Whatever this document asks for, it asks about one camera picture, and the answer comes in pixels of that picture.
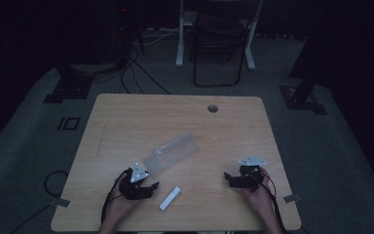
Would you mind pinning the black stand with square base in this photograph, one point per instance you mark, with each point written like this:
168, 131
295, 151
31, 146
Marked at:
302, 97
69, 86

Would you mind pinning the person's left hand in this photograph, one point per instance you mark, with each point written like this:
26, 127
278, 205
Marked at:
120, 204

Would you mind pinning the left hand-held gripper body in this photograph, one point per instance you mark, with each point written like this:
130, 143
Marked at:
135, 190

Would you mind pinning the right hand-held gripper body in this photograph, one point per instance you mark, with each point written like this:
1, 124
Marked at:
248, 177

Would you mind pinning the grey round stand base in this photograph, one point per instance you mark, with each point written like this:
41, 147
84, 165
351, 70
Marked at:
94, 67

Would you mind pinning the grey tape piece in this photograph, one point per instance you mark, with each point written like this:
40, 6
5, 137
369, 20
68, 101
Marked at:
292, 198
60, 202

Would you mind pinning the person's right hand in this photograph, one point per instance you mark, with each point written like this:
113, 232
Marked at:
256, 198

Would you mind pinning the clear plastic bag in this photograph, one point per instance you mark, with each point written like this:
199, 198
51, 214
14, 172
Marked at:
172, 154

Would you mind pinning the black folding chair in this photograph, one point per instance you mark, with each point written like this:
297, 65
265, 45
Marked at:
219, 39

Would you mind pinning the white tube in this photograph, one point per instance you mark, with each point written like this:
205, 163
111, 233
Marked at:
170, 198

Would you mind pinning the white desk frame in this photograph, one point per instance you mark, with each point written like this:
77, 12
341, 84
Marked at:
181, 39

